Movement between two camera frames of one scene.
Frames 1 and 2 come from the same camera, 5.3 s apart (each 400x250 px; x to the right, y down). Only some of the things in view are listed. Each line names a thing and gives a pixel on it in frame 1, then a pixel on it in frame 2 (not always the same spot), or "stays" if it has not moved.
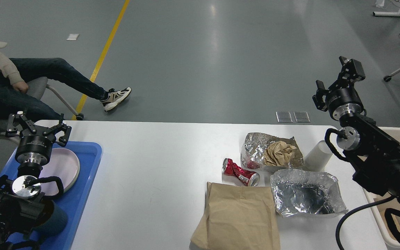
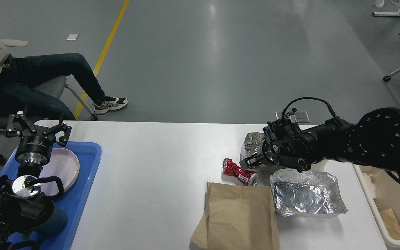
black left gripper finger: [17, 123] stays
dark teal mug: [53, 222] stays
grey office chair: [36, 86] → [55, 85]
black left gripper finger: [67, 129] stays
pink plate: [64, 164] stays
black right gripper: [342, 99] → [271, 151]
